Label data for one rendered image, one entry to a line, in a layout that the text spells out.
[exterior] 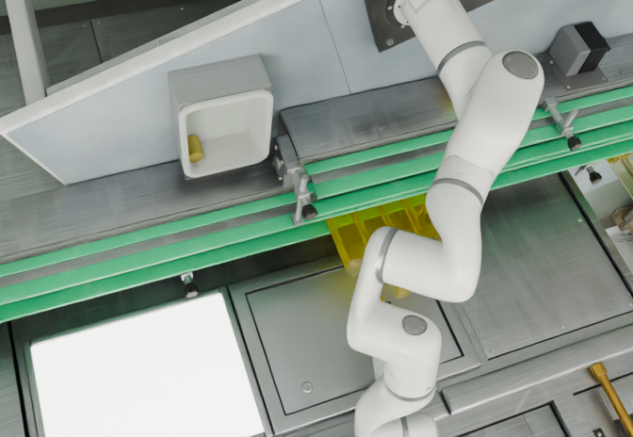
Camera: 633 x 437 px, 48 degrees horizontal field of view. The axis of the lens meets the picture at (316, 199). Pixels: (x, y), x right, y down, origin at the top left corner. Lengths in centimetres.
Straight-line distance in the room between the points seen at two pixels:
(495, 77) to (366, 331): 42
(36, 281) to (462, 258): 82
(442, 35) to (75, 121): 67
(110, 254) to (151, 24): 82
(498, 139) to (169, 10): 127
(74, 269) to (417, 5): 81
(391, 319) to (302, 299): 54
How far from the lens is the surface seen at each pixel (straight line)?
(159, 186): 151
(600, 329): 179
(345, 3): 134
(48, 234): 149
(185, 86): 130
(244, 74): 132
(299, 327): 157
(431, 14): 129
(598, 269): 187
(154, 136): 146
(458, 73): 123
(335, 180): 143
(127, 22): 210
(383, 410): 120
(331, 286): 161
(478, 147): 107
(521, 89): 112
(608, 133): 181
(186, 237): 147
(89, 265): 146
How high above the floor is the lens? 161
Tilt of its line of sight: 27 degrees down
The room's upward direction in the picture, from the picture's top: 158 degrees clockwise
